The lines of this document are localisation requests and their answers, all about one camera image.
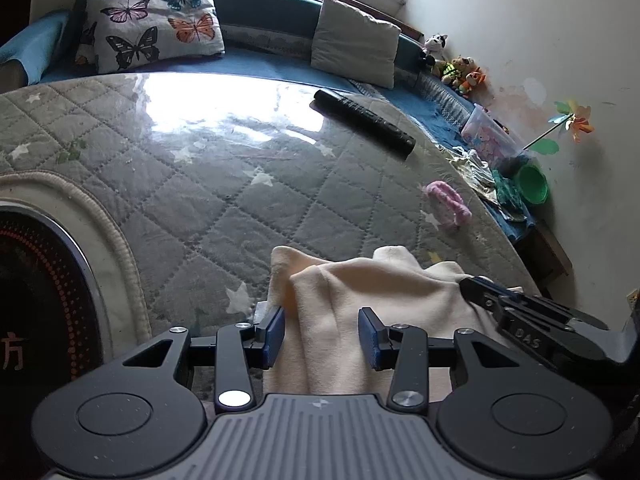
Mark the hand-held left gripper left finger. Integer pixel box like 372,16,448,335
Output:
121,305,287,414

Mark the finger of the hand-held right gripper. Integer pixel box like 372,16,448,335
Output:
459,275,526,328

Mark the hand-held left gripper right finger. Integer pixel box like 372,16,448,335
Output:
358,306,521,415

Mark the cream knit garment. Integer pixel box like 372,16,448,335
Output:
269,245,522,406

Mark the brown wooden side cabinet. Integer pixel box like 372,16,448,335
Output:
515,221,574,287

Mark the pink hair scrunchie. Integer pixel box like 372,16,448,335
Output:
422,180,474,231

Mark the green crumpled cloth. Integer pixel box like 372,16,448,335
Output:
491,170,527,212

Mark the green plastic bowl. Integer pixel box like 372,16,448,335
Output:
516,163,550,205

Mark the pale patterned cloth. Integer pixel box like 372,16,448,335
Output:
449,146,497,197

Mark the clear plastic storage box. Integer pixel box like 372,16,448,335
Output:
460,104,522,167

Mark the grey quilted star table cover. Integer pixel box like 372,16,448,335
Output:
0,71,543,411

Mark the colourful pinwheel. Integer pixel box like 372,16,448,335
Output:
522,101,596,157

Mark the black remote control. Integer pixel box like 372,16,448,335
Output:
310,88,417,162

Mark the orange plush toy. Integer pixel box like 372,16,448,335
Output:
457,57,487,99

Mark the yellow green plush toy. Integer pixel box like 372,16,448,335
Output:
439,58,466,87

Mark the round black heater panel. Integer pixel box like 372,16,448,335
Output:
0,200,107,401

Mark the black and white cow plush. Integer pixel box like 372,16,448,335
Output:
419,34,449,67

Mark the plain beige pillow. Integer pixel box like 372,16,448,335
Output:
310,0,403,90

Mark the teal sofa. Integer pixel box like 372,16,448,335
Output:
0,0,541,243

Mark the butterfly print pillow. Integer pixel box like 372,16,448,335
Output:
75,0,226,75

